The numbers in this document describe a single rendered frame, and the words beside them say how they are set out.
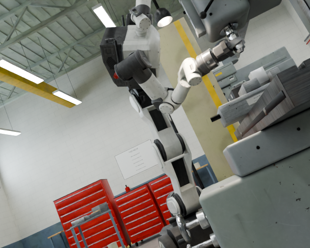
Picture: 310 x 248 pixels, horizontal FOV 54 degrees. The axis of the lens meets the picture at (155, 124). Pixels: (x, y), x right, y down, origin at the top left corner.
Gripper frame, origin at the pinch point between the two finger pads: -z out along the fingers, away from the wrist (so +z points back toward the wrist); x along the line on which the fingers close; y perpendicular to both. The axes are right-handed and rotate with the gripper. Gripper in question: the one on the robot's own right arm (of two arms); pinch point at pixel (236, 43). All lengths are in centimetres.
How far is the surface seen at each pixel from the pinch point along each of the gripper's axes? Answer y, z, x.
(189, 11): -22.0, 10.3, -5.8
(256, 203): 60, 16, -23
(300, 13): -5.4, -28.3, 30.1
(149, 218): 90, 328, 367
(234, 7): -10.6, -6.8, -8.1
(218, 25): -7.6, 2.1, -9.0
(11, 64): -301, 436, 280
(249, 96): 24.6, 3.4, -13.7
